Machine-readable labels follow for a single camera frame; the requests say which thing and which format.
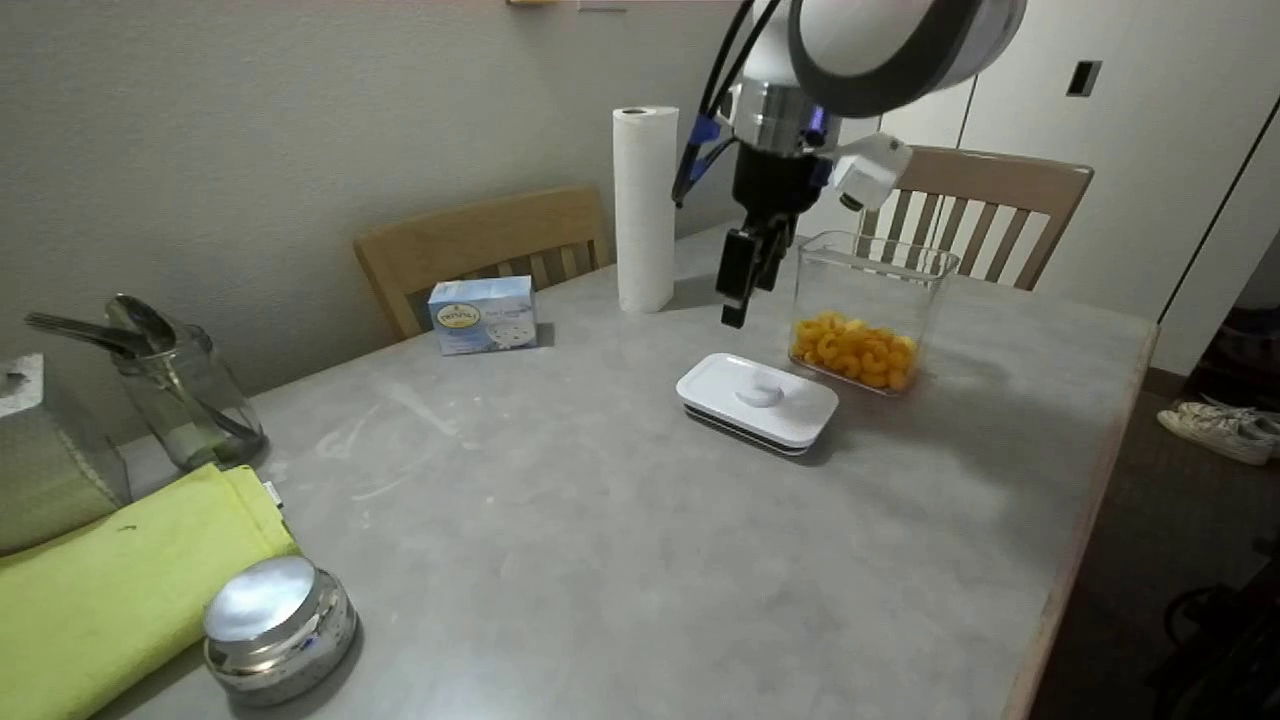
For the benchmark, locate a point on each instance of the white shoes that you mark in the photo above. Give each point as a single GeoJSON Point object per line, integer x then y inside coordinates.
{"type": "Point", "coordinates": [1223, 428]}

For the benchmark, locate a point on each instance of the clear plastic container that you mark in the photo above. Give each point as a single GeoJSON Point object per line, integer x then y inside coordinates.
{"type": "Point", "coordinates": [882, 285]}

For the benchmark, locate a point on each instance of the dark wheeled object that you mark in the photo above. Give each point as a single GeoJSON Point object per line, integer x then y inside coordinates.
{"type": "Point", "coordinates": [1234, 646]}

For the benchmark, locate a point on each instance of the round silver metal tin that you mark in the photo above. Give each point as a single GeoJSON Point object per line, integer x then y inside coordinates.
{"type": "Point", "coordinates": [276, 627]}

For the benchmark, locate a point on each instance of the lime green cloth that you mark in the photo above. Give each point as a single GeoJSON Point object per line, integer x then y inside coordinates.
{"type": "Point", "coordinates": [106, 587]}

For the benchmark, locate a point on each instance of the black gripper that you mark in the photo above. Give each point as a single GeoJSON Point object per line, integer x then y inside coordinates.
{"type": "Point", "coordinates": [777, 187]}

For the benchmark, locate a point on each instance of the glass utensil jar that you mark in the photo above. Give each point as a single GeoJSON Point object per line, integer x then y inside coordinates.
{"type": "Point", "coordinates": [193, 401]}

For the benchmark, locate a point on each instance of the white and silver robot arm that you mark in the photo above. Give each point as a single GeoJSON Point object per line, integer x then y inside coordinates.
{"type": "Point", "coordinates": [882, 47]}

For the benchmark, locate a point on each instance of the white container lid with button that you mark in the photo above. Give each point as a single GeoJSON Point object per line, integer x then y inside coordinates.
{"type": "Point", "coordinates": [758, 397]}

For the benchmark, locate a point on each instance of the metal kitchen utensils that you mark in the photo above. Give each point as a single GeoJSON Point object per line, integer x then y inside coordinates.
{"type": "Point", "coordinates": [125, 324]}

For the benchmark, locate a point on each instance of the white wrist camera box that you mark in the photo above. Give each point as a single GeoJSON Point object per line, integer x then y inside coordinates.
{"type": "Point", "coordinates": [868, 170]}

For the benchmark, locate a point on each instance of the white paper towel roll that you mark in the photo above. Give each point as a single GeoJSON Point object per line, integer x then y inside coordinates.
{"type": "Point", "coordinates": [646, 213]}

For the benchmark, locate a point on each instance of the light blue cardboard box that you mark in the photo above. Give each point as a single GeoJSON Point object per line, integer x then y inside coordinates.
{"type": "Point", "coordinates": [483, 312]}

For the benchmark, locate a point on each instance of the black wall switch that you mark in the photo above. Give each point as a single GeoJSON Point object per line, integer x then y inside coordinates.
{"type": "Point", "coordinates": [1087, 76]}

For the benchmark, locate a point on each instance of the wooden chair with slatted backrest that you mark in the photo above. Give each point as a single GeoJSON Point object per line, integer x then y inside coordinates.
{"type": "Point", "coordinates": [1003, 180]}

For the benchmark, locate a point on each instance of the orange snack pieces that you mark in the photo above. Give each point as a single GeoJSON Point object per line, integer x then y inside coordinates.
{"type": "Point", "coordinates": [859, 348]}

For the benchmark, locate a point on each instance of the wooden chair with solid backrest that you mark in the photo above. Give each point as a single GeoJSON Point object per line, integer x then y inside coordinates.
{"type": "Point", "coordinates": [467, 246]}

